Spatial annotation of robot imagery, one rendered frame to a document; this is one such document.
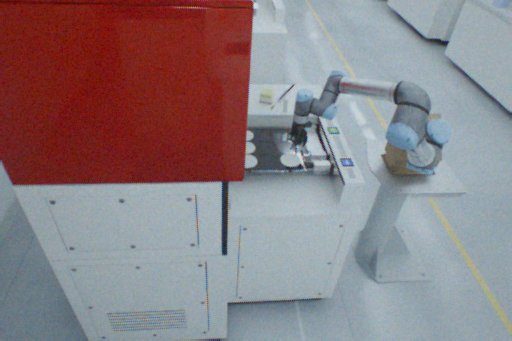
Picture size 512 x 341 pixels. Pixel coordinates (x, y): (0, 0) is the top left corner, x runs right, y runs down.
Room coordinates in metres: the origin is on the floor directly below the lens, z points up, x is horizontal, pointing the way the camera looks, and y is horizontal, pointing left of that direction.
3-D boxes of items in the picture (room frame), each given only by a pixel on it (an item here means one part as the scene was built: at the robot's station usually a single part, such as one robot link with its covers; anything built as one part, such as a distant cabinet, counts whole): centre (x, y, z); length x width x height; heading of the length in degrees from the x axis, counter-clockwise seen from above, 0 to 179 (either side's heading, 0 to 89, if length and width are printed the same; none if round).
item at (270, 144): (1.52, -0.07, 0.90); 0.34 x 0.34 x 0.01; 7
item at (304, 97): (1.47, -0.22, 1.21); 0.09 x 0.08 x 0.11; 62
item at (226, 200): (1.30, 0.13, 1.02); 0.82 x 0.03 x 0.40; 7
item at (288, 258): (1.61, -0.16, 0.41); 0.97 x 0.64 x 0.82; 7
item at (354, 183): (1.50, -0.43, 0.89); 0.55 x 0.09 x 0.14; 7
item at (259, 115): (1.92, -0.11, 0.89); 0.62 x 0.35 x 0.14; 97
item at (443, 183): (1.57, -0.85, 0.75); 0.45 x 0.44 x 0.13; 97
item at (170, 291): (1.26, 0.47, 0.41); 0.82 x 0.71 x 0.82; 7
